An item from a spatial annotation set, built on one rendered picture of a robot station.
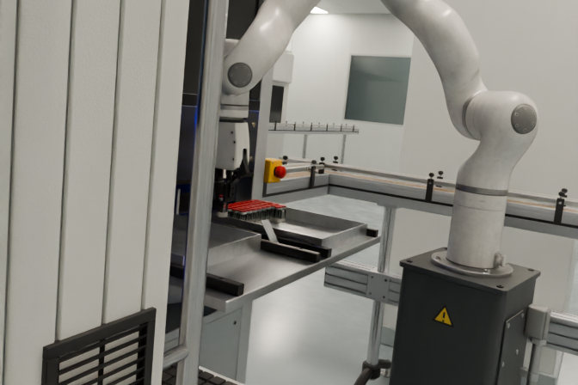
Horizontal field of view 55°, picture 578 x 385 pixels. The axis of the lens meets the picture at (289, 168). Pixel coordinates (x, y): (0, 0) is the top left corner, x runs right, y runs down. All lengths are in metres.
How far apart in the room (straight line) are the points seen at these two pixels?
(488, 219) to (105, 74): 1.05
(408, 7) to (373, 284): 1.37
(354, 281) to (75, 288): 2.02
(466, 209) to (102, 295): 1.00
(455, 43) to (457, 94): 0.14
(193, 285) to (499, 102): 0.87
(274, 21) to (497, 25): 1.83
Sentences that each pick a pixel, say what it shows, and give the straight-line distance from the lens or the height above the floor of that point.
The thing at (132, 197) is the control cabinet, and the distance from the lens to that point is 0.50.
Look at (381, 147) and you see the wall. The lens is 9.90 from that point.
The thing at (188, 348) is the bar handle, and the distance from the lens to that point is 0.63.
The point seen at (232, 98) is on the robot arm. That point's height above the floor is 1.21.
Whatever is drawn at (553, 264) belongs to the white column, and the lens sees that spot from 2.80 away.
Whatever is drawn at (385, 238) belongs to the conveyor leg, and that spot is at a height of 0.70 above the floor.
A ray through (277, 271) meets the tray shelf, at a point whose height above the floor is 0.88.
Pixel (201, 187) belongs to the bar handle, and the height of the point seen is 1.11.
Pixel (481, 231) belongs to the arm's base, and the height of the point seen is 0.96.
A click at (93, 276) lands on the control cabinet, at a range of 0.49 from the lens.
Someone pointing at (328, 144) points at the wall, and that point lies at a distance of 10.31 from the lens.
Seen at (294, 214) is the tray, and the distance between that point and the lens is 1.58.
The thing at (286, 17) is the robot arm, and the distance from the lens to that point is 1.15.
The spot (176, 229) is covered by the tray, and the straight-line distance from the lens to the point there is 1.37.
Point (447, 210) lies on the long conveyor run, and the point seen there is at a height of 0.87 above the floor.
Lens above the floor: 1.20
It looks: 6 degrees down
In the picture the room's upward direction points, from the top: 5 degrees clockwise
